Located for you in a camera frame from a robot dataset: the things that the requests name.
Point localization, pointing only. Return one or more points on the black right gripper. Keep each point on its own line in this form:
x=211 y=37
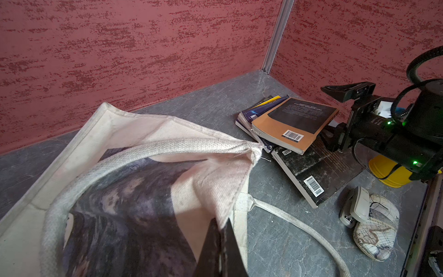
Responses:
x=382 y=135

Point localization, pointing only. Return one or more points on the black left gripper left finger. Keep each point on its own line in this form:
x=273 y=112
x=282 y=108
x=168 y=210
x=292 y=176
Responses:
x=209 y=263

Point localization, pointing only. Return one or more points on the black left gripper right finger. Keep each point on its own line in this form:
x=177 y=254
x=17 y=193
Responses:
x=231 y=259

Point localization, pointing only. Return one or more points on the thin black book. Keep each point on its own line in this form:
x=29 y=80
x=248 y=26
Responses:
x=294 y=124

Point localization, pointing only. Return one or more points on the yellow spine book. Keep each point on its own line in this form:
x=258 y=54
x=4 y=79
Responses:
x=268 y=100

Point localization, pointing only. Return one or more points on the blue Prince book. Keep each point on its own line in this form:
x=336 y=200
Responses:
x=246 y=117

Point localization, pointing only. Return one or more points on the beige canvas tote bag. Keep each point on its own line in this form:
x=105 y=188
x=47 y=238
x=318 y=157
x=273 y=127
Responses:
x=132 y=195

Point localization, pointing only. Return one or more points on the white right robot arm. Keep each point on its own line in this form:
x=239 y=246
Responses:
x=419 y=108

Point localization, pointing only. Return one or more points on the yellow pen cup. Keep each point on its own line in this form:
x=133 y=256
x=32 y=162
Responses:
x=389 y=172

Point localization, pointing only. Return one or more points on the crumpled white cloth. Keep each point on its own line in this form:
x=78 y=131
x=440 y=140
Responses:
x=374 y=220

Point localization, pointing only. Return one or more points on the right aluminium corner post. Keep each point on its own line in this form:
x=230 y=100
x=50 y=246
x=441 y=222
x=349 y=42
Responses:
x=278 y=31

